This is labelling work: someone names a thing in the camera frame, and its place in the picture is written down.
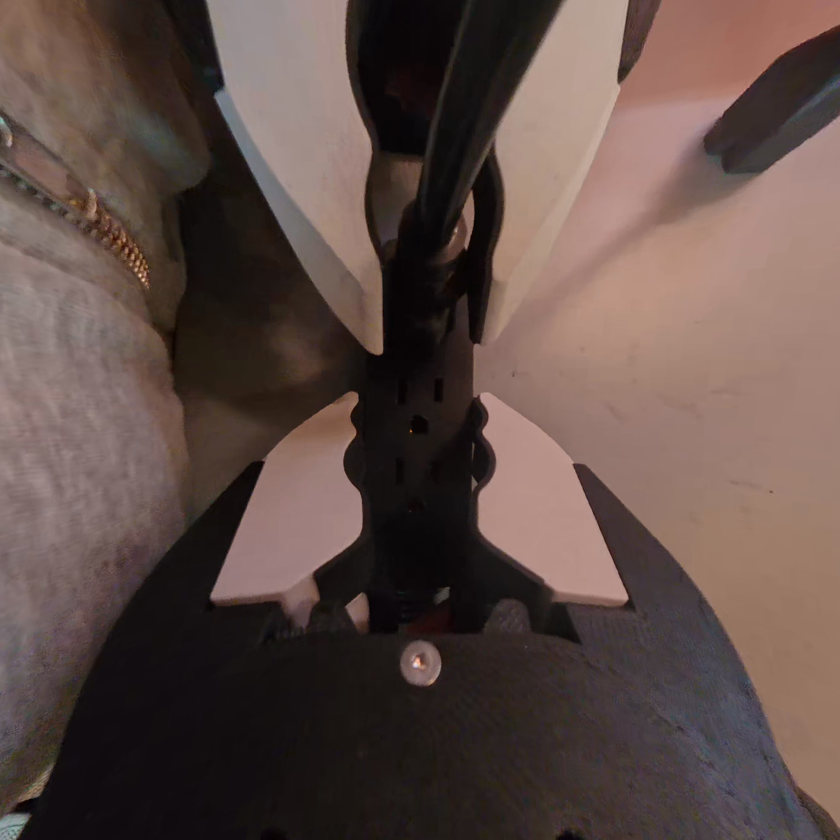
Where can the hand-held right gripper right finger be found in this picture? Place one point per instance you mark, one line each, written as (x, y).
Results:
(551, 518)

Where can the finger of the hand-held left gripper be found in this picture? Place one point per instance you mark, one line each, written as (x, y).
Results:
(558, 98)
(295, 131)

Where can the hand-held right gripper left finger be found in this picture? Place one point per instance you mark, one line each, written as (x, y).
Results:
(289, 518)

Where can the person's beige zip hoodie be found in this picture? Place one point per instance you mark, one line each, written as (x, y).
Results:
(79, 426)

